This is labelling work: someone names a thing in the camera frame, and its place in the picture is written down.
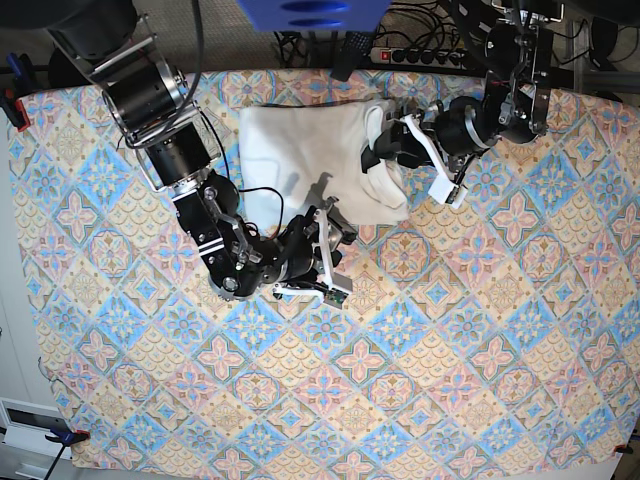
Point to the black remote-like bracket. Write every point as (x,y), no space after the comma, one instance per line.
(356,46)

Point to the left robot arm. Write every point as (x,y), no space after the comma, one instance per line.
(516,56)

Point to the white cabinet box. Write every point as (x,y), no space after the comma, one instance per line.
(25,452)

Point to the patterned tile tablecloth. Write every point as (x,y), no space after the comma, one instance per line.
(496,339)

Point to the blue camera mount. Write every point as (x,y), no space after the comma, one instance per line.
(314,15)

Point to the blue orange clamp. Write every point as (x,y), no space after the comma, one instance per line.
(11,103)
(54,443)

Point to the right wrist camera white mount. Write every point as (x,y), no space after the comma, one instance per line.
(332,288)

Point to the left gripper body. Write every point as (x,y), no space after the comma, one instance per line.
(460,130)

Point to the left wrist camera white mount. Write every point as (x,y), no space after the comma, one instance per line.
(443,190)

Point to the white power strip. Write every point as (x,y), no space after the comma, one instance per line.
(418,57)

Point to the white printed T-shirt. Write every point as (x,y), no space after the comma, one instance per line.
(293,158)

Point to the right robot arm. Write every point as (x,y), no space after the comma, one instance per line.
(153,106)

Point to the blue orange clamp top left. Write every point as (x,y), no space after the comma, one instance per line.
(11,103)

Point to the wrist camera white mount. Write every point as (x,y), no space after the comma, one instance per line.
(443,190)
(332,288)

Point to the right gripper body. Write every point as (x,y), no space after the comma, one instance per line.
(293,257)

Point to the blue orange clamp bottom left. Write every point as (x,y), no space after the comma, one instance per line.
(54,443)

